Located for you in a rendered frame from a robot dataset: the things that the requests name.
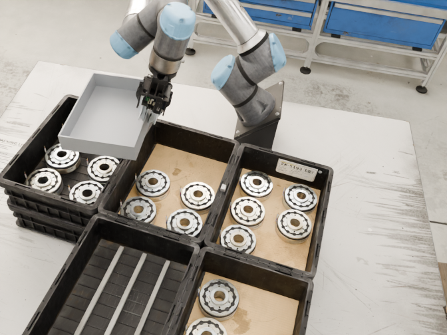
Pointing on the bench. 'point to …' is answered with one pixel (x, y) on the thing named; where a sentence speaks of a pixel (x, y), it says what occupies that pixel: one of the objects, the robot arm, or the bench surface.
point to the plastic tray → (106, 119)
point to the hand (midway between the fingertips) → (147, 116)
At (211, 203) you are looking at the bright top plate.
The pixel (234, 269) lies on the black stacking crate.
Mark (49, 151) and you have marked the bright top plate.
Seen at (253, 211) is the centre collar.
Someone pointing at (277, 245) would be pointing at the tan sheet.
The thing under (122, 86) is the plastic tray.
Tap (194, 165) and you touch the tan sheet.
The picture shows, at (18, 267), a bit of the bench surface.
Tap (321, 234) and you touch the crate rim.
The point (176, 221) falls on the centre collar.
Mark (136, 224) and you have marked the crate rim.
